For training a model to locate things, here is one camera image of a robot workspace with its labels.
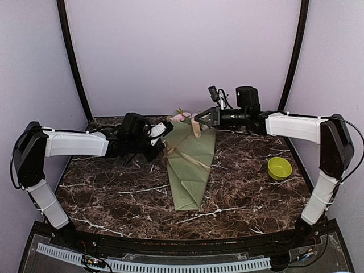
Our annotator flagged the pink rose fake flower stem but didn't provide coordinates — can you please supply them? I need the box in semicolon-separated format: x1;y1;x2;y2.
167;108;192;123

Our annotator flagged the tan ribbon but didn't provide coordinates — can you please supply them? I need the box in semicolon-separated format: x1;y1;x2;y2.
162;122;216;175

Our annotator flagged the green and pink wrapping paper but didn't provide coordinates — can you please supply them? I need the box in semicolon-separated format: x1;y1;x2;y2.
162;122;216;211

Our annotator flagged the lime green plastic bowl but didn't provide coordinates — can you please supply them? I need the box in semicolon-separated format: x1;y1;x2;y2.
268;157;293;181

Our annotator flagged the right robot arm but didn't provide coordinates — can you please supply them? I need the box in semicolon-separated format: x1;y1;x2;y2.
193;86;363;226

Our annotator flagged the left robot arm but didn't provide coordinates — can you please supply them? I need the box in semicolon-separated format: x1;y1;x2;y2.
9;113;173;248

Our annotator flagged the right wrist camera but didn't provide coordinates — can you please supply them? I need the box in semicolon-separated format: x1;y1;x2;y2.
208;85;231;110

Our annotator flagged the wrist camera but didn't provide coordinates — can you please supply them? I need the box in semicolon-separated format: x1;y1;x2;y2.
208;85;231;110
148;121;173;146

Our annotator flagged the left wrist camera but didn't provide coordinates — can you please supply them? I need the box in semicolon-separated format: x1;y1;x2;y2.
148;121;173;146

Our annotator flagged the white slotted cable duct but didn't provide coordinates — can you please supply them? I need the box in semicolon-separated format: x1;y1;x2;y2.
36;243;271;272

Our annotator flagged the right black frame post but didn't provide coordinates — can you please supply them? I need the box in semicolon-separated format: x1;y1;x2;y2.
278;0;309;111

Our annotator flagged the black frame post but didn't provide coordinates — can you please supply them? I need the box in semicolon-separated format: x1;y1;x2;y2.
278;0;309;111
56;0;93;122

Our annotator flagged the black front table rail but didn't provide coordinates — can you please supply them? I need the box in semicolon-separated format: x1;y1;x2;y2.
68;231;296;256

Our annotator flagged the left black frame post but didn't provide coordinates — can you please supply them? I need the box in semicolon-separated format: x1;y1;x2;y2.
56;0;93;122

